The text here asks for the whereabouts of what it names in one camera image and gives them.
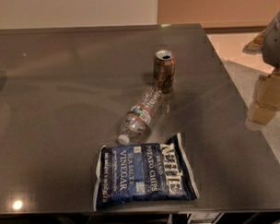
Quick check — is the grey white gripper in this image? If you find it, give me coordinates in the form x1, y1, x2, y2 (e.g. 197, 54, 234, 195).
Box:
245, 10, 280, 131

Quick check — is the orange soda can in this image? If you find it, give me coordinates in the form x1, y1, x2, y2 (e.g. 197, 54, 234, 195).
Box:
153, 49, 175, 94

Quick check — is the clear plastic water bottle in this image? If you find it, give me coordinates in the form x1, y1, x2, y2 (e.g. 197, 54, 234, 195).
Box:
118, 87, 163, 145

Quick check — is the blue potato chips bag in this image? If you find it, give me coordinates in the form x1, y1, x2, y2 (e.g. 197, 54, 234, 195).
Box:
93, 134, 199, 210

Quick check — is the white label under table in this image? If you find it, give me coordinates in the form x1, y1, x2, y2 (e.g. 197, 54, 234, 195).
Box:
189, 212, 222, 224

